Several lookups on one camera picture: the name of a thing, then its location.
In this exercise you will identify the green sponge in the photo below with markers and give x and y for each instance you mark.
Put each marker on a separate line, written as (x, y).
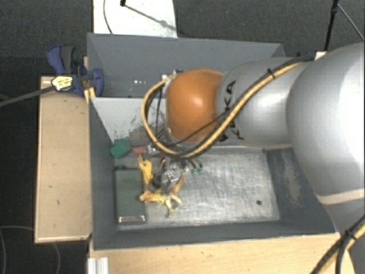
(119, 148)

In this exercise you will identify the pale wood flat board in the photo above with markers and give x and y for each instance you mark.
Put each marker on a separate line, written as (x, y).
(62, 158)

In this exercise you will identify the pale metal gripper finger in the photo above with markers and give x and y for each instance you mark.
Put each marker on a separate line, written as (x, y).
(171, 178)

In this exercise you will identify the yellow floppy toy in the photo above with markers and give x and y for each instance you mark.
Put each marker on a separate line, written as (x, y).
(151, 196)

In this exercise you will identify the grey metal bin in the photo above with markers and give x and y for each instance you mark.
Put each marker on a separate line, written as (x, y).
(228, 181)

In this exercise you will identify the dark green flat block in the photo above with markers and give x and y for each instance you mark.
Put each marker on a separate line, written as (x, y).
(128, 193)

